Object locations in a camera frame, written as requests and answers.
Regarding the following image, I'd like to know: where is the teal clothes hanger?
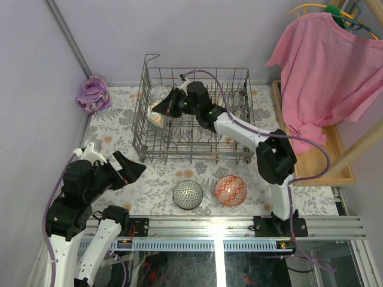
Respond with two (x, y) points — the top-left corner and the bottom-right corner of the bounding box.
(324, 5), (379, 39)

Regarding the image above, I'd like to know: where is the grey wire dish rack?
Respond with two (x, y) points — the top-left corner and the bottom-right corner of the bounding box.
(132, 53), (255, 163)

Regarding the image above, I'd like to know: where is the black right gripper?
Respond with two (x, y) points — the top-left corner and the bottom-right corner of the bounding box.
(153, 88), (200, 119)

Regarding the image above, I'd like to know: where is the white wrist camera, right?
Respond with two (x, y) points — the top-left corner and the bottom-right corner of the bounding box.
(179, 74), (191, 96)

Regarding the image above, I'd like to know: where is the purple crumpled cloth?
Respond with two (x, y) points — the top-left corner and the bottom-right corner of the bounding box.
(76, 75), (113, 115)

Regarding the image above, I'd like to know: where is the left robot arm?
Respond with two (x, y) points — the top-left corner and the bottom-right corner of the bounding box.
(42, 146), (146, 286)

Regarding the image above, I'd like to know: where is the yellow floral bowl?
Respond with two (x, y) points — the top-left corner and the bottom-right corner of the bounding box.
(147, 101), (164, 130)

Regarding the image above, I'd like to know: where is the corner aluminium post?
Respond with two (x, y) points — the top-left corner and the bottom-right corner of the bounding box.
(44, 0), (92, 79)

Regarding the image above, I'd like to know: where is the white wrist camera, left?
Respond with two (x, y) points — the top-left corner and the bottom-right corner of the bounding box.
(73, 142), (107, 164)

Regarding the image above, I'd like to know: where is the black patterned bowl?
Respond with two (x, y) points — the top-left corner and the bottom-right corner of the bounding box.
(172, 180), (203, 210)

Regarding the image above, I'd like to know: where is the aluminium frame rail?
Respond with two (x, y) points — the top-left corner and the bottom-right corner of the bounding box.
(146, 216), (367, 240)

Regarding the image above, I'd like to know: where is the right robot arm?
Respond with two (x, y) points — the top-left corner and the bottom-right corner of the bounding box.
(151, 80), (297, 236)

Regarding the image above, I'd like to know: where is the slotted cable duct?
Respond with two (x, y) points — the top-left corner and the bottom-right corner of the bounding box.
(108, 239), (294, 253)

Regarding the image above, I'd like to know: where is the wooden tray frame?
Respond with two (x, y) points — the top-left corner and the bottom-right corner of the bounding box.
(272, 80), (355, 187)

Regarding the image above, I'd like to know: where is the red diamond patterned bowl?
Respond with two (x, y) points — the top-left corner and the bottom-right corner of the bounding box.
(215, 175), (248, 207)

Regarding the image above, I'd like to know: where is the pink t-shirt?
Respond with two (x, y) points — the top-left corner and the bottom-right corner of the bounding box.
(266, 13), (382, 145)

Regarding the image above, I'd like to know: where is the white wrist camera,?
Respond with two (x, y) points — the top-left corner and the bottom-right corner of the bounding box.
(179, 74), (191, 96)
(73, 142), (107, 164)

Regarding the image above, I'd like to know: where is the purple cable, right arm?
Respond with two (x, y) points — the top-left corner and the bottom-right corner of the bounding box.
(179, 69), (338, 273)

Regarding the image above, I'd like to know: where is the yellow clothes hanger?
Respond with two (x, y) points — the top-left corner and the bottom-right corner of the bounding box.
(288, 1), (382, 40)

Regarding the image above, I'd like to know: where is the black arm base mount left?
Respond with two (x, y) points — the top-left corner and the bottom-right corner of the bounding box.
(128, 218), (150, 238)

